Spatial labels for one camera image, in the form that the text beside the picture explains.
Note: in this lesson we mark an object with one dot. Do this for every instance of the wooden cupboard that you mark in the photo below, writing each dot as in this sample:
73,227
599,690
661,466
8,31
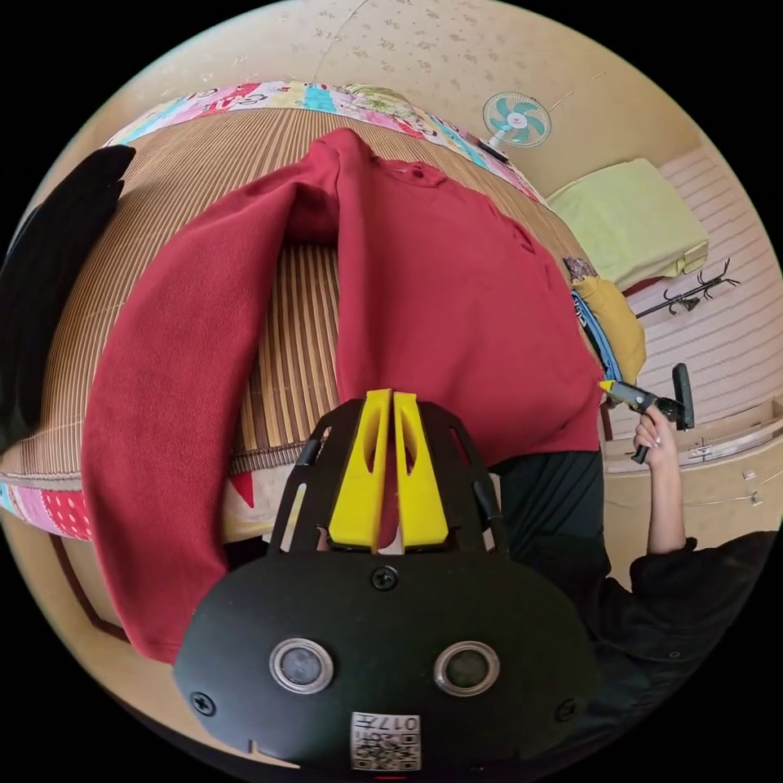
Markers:
703,477

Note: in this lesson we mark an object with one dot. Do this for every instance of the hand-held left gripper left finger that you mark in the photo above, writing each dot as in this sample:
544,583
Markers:
358,483

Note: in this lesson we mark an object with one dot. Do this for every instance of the red long sleeve sweater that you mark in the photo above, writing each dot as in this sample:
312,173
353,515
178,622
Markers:
452,318

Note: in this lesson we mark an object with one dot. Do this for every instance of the person's right forearm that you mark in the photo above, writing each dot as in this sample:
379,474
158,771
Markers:
667,508

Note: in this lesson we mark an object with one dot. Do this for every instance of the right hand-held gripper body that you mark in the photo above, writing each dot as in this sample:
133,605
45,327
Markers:
642,400

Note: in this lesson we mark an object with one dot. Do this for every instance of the black coat rack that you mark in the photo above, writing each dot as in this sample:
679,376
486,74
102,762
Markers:
691,296

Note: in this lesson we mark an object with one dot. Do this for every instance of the bed with woven mat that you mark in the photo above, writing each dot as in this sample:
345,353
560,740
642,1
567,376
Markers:
293,342

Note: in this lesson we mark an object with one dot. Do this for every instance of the person's right hand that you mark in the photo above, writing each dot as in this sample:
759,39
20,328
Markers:
656,437

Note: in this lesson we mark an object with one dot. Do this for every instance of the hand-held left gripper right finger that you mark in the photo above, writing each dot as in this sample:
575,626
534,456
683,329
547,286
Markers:
422,489

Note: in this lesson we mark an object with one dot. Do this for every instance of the pile of clothes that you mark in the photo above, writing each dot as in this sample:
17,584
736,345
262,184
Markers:
615,312

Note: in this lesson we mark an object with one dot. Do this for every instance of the light green cloth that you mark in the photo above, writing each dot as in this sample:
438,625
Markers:
630,220

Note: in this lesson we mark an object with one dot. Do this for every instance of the black garment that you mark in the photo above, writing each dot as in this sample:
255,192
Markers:
49,275

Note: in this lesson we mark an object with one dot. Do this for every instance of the person's body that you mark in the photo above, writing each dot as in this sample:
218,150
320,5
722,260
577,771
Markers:
660,618

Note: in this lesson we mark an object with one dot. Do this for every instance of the wall fan with teal blades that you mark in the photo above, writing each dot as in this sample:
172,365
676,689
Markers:
517,119

